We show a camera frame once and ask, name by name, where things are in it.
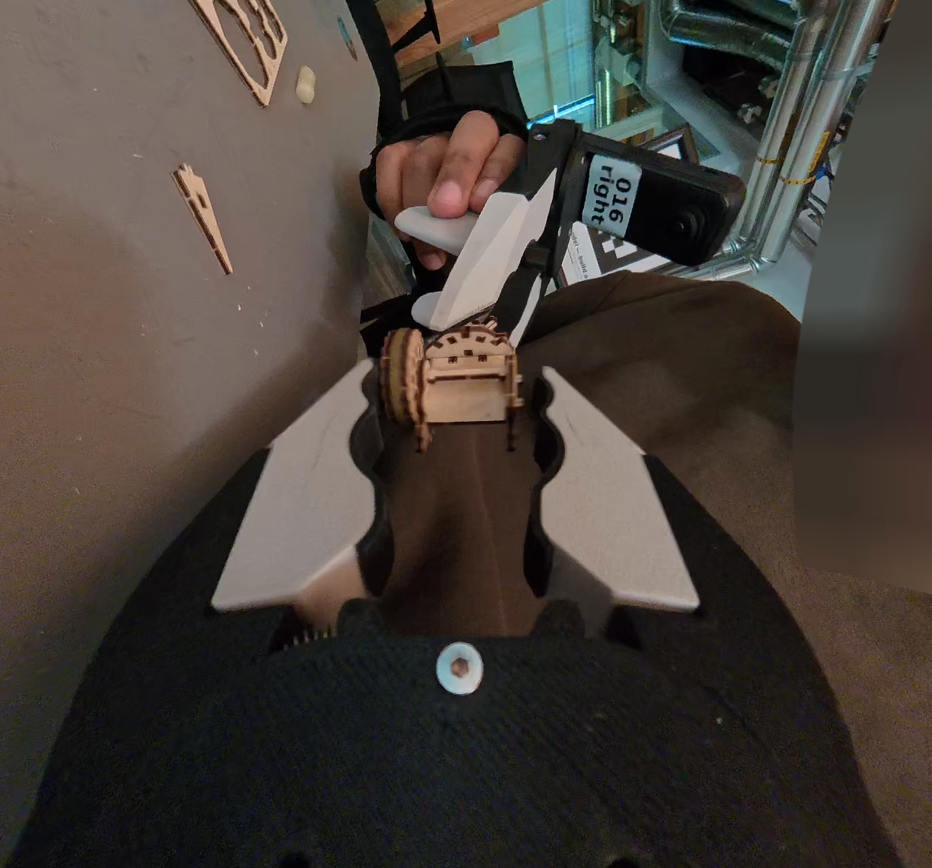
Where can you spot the wooden wheel and seat assembly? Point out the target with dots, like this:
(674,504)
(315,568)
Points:
(466,387)

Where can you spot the olive brown shirt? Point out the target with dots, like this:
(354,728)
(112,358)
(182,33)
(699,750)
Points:
(655,373)

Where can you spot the framed marker poster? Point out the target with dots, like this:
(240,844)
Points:
(619,253)

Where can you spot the notched pointed wooden piece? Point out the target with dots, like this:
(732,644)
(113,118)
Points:
(204,216)

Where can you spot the black office chair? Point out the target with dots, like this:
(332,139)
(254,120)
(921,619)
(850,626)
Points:
(466,92)

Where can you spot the small white peg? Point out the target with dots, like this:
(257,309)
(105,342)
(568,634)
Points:
(306,84)

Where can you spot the person's right hand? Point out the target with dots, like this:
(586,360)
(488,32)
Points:
(451,169)

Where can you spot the long wooden puzzle sheet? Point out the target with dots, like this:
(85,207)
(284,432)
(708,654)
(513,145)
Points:
(211,9)

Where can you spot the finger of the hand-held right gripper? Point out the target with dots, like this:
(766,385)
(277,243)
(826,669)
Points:
(528,307)
(495,256)

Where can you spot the grey desk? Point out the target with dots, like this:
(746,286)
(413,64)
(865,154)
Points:
(109,373)

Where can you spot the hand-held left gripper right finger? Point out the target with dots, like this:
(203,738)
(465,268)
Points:
(611,518)

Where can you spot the silver ventilation duct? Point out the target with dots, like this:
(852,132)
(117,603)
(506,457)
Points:
(728,1)

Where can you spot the shiny silver pipe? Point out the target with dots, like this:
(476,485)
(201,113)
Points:
(866,81)

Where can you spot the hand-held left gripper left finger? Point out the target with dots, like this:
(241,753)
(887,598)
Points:
(298,518)

